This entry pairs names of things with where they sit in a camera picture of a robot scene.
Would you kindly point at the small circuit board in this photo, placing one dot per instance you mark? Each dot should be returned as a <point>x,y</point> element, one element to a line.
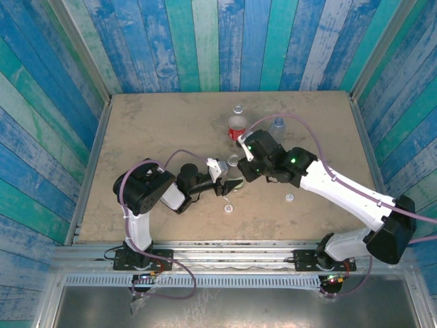
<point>334,279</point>
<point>147,275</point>

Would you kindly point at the clear bottle blue neck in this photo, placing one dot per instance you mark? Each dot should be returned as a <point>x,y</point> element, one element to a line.
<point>278,128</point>

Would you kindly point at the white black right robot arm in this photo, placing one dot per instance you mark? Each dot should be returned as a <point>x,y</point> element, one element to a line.
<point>341,191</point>

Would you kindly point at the steel sheet panel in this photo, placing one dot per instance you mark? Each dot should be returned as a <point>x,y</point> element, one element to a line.
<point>239,307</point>

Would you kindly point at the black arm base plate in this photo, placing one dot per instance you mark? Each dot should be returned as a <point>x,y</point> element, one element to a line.
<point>304,261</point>
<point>164,259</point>

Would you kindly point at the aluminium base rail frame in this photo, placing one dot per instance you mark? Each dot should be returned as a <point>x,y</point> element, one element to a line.
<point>232,254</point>

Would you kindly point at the aluminium side rail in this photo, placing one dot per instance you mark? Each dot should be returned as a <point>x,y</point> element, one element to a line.
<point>368,143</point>
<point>88,171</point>

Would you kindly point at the white cap grey print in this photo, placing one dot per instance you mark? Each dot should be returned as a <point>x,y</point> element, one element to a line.
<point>289,197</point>

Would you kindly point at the clear bottle green tea label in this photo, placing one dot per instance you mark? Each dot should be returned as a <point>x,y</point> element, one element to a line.
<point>236,177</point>

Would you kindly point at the aluminium corner post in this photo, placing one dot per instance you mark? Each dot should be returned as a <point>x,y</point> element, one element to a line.
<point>379,51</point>
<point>83,51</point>

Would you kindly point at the white cap red-blue print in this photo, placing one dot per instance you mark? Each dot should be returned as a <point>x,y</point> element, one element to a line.
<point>228,208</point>

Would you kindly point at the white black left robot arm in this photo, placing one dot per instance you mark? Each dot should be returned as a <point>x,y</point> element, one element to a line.
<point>138,229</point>

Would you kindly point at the clear bottle red label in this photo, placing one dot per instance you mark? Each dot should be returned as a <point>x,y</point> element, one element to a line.
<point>236,131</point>

